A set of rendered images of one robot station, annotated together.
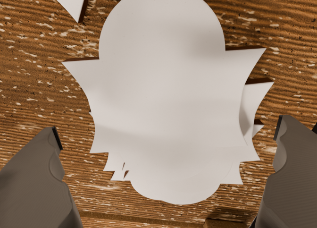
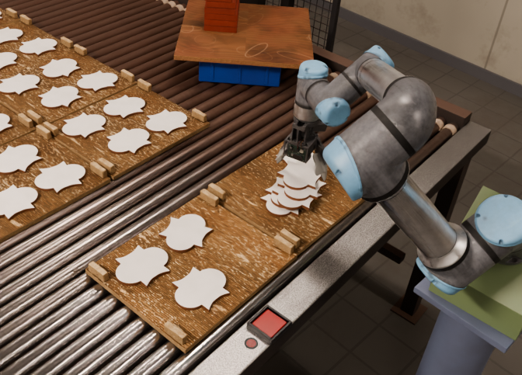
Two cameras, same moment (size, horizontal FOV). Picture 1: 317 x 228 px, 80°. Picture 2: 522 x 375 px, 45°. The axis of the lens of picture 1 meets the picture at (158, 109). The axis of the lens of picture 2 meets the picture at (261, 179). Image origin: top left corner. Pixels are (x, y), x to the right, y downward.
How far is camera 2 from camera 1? 181 cm
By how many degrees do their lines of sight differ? 77
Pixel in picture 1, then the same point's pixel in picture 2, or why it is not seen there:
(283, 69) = (333, 199)
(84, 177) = (248, 196)
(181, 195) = (286, 202)
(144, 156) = (289, 178)
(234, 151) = (311, 192)
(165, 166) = (293, 182)
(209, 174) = (301, 194)
